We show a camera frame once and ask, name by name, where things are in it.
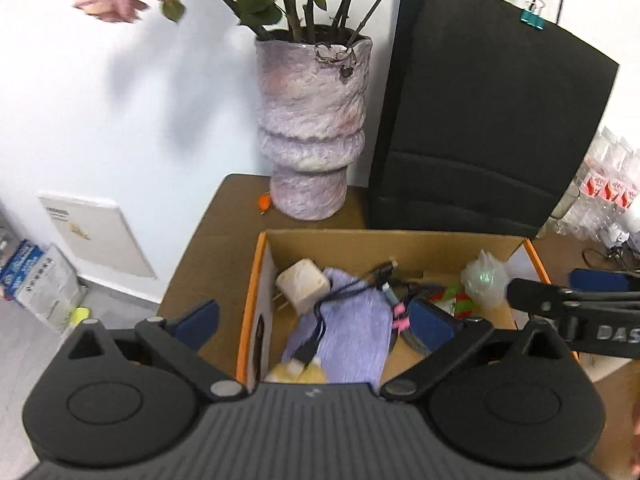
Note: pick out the white wall panel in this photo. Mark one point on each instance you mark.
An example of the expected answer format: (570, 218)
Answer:
(98, 233)

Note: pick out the black paper bag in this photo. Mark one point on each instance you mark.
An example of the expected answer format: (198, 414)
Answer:
(485, 119)

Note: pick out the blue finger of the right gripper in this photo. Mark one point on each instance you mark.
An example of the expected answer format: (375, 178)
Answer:
(589, 280)

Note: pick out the teal binder clip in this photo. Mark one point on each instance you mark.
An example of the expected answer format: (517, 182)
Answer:
(531, 14)

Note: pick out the purple ceramic vase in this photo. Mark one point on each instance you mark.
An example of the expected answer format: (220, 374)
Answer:
(310, 121)

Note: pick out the red orange cardboard box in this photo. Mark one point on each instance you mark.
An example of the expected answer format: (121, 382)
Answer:
(440, 256)

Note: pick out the blue white floor packages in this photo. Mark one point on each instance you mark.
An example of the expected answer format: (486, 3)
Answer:
(43, 282)

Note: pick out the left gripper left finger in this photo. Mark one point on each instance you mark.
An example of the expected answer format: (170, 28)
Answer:
(173, 346)

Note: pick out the water bottle pack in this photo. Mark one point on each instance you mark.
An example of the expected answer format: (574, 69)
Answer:
(597, 203)

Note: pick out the purple knitted hat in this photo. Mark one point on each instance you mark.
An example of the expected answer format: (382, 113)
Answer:
(348, 332)

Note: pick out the white power adapter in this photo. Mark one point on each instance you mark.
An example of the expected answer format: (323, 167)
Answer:
(303, 284)

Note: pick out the hamster plush toy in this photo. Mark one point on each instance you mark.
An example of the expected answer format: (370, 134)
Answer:
(292, 372)

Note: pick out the iridescent white bagged item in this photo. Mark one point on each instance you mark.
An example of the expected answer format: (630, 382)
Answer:
(485, 280)

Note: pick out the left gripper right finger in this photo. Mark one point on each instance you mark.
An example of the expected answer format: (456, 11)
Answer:
(451, 342)

